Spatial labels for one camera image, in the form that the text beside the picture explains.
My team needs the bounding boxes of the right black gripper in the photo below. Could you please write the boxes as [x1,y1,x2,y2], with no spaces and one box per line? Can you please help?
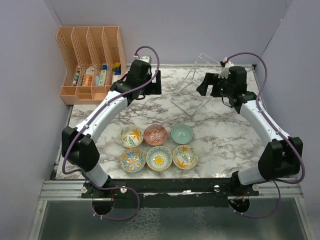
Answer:
[197,72,234,98]

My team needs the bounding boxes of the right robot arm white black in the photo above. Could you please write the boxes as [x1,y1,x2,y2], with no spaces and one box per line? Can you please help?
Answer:
[196,66,303,196]

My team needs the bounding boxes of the white card box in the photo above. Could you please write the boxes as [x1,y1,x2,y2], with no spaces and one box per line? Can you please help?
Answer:
[112,72,122,83]

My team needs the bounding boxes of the blue orange floral bowl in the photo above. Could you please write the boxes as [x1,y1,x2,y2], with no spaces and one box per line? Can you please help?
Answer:
[120,148,146,173]

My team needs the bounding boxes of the teal green bowl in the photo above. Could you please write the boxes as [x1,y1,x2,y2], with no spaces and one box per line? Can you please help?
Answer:
[170,123,194,145]

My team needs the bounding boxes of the blue yellow sun bowl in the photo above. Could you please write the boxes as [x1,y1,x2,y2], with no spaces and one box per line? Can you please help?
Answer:
[146,145,173,172]

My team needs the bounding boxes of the mint green box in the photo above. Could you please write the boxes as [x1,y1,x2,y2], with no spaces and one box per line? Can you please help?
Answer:
[95,70,107,86]

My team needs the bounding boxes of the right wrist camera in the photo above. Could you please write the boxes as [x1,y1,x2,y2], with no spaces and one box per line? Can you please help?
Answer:
[218,57,234,79]

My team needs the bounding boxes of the aluminium frame rail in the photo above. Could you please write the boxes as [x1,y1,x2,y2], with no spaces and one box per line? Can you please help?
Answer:
[38,180,304,201]

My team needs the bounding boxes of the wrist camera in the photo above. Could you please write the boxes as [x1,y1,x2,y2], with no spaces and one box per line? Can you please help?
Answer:
[218,57,234,79]
[139,55,152,65]

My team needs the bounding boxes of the peach plastic file organizer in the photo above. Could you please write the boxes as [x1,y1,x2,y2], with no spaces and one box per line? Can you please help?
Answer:
[56,26,127,105]

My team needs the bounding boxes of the small dark bottle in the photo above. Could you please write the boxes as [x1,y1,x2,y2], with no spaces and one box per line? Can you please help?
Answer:
[72,70,80,86]

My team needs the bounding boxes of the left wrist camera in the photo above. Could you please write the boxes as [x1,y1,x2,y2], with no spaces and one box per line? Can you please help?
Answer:
[139,55,152,65]

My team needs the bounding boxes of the white wire dish rack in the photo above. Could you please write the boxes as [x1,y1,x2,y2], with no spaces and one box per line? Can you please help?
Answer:
[171,53,222,116]

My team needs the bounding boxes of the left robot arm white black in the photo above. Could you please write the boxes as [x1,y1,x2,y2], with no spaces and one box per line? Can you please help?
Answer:
[61,56,162,198]

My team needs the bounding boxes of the yellow black toy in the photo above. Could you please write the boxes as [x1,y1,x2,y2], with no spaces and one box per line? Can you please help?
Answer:
[112,62,121,73]

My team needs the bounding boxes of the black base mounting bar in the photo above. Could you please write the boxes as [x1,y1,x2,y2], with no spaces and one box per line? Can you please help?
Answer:
[81,178,259,209]

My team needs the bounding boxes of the white bowl orange flower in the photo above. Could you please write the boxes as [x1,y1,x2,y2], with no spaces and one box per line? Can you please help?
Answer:
[119,125,144,148]

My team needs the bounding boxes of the white bowl orange leaves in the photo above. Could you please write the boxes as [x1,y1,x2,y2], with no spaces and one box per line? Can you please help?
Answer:
[172,144,199,170]

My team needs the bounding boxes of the orange white box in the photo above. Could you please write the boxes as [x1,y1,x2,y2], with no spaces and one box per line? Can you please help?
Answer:
[82,65,95,86]

